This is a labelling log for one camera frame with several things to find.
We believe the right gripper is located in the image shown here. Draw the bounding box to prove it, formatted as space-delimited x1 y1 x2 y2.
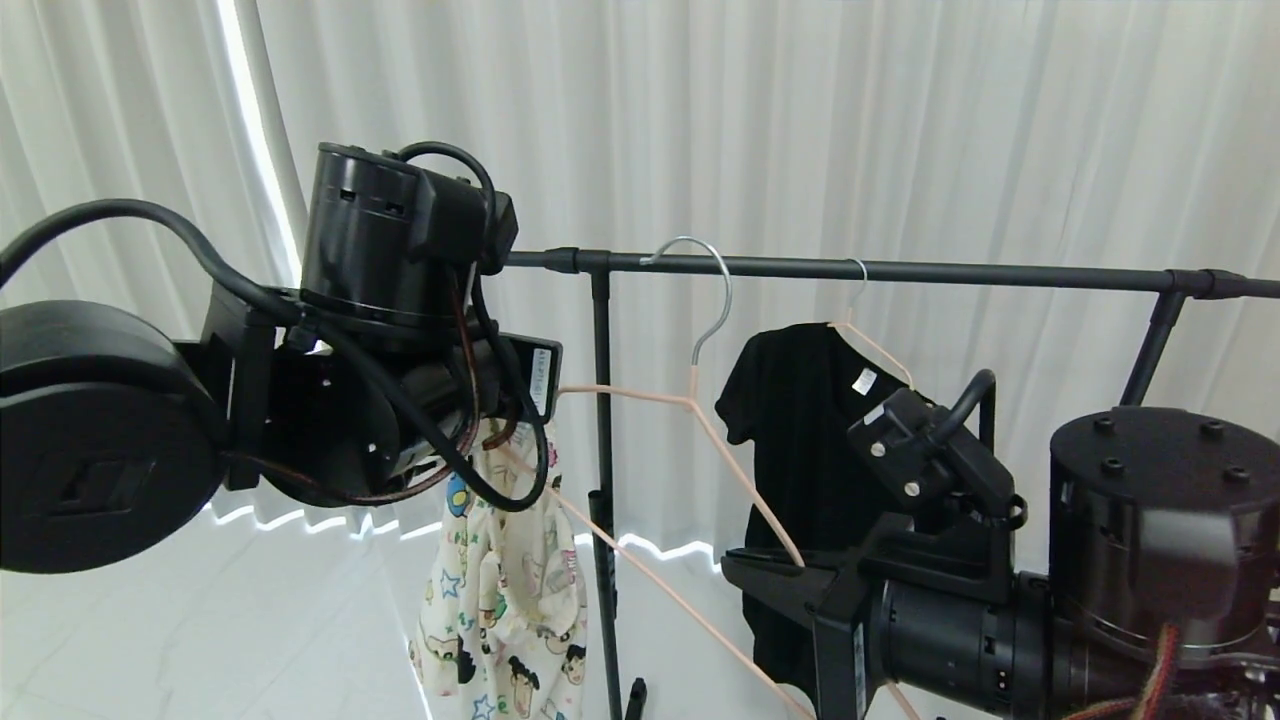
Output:
812 570 1057 720

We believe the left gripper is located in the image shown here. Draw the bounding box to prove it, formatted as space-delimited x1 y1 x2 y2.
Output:
420 333 564 441

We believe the pink clothes hanger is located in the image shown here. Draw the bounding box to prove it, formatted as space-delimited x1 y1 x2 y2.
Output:
495 236 926 720
828 258 917 393

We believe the cream printed garment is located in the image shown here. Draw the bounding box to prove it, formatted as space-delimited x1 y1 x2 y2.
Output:
408 418 590 720

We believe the black garment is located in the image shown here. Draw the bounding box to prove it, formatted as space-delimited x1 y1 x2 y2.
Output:
714 322 1001 701

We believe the black clothes rack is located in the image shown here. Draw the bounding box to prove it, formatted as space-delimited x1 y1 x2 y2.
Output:
505 247 1280 720

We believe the white curtain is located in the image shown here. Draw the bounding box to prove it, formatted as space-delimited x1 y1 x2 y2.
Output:
0 0 1280 581

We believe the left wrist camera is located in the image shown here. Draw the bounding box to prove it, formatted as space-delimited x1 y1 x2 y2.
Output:
440 182 520 277

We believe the black cable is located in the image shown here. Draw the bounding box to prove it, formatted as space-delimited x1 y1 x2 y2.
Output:
0 140 551 514
930 369 999 451

